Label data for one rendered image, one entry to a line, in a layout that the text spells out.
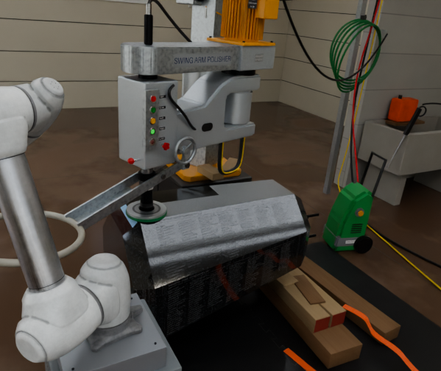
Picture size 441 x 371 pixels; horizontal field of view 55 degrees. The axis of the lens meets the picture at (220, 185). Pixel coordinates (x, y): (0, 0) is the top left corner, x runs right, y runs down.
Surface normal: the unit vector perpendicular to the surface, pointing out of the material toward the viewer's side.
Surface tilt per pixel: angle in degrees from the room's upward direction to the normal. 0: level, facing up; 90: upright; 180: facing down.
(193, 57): 90
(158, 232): 45
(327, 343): 0
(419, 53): 90
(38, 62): 90
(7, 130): 78
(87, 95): 90
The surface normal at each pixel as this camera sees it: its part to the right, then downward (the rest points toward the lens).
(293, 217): 0.40, -0.39
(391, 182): -0.88, 0.12
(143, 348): 0.06, -0.93
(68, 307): 0.81, -0.10
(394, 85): 0.47, 0.37
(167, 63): 0.73, 0.32
